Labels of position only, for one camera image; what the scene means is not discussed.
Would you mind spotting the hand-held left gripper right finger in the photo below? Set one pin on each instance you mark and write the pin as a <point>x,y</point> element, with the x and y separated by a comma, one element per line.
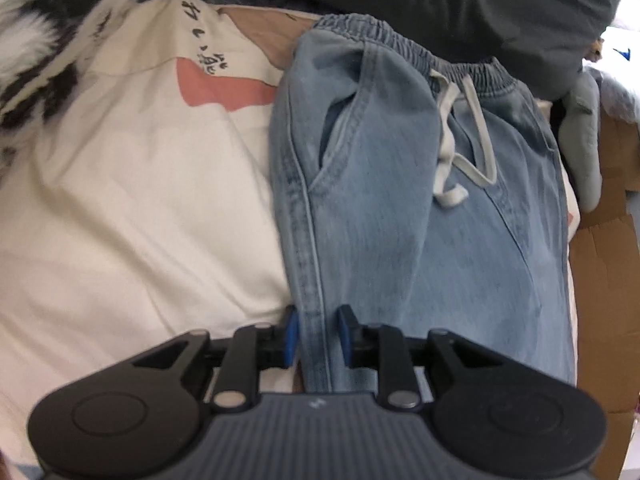
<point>345,335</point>

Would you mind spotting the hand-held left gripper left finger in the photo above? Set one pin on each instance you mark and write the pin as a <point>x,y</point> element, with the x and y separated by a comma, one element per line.
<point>290,340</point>

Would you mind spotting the light blue denim pants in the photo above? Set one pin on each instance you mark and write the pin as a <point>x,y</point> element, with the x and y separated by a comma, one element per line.
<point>375,210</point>

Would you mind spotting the cream printed bedsheet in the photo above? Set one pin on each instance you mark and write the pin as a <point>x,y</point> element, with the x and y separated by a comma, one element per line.
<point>125,210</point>

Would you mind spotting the brown cardboard box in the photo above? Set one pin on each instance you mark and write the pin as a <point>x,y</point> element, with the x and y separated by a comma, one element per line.
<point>605,285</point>

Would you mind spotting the grey plush pillow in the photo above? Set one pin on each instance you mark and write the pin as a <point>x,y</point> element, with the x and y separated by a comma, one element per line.
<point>582,135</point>

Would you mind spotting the white cloth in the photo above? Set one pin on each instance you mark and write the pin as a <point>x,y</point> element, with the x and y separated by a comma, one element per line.
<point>622,75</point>

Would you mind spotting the black and white fuzzy blanket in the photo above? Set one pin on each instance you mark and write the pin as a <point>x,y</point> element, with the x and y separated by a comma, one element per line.
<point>50,20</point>

